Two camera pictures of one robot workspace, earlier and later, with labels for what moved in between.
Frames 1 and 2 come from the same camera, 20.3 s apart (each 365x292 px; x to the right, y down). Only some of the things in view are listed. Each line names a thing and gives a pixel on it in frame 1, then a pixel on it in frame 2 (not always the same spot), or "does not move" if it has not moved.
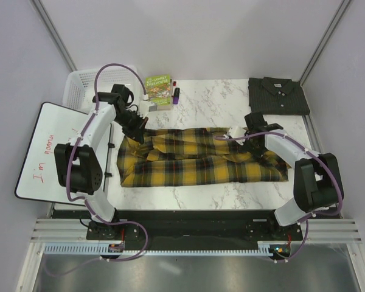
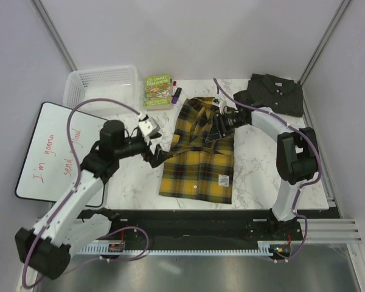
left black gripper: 137,133 to 158,157
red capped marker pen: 174,84 does not move
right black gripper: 258,152 to 214,134
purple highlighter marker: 176,95 does not move
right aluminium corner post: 328,34 does not move
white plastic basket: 79,90 does not move
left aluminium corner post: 54,36 does not move
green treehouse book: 159,90 does not move
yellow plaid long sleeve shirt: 193,156 to 198,168
